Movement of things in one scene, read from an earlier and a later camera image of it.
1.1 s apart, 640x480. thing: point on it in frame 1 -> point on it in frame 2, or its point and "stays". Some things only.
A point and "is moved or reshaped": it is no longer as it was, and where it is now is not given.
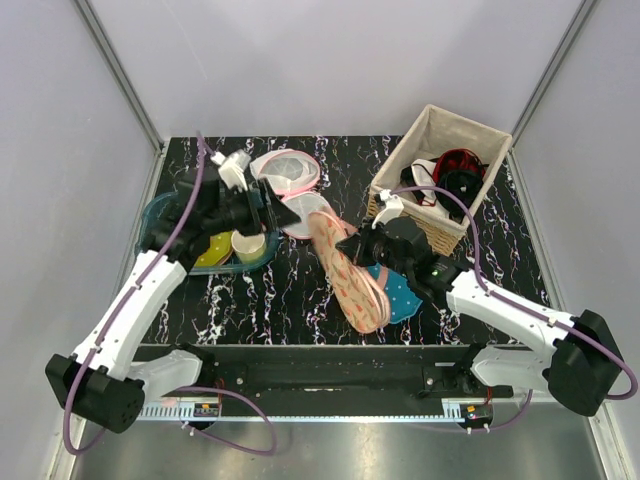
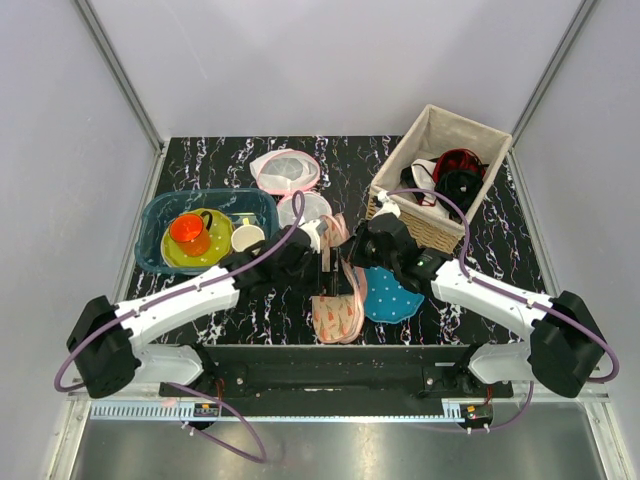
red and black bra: [461, 173] stays
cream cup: [249, 248] stays
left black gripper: [263, 218] -> [330, 280]
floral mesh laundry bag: [361, 290] is moved or reshaped
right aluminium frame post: [574, 25] stays
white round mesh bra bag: [291, 173] stays
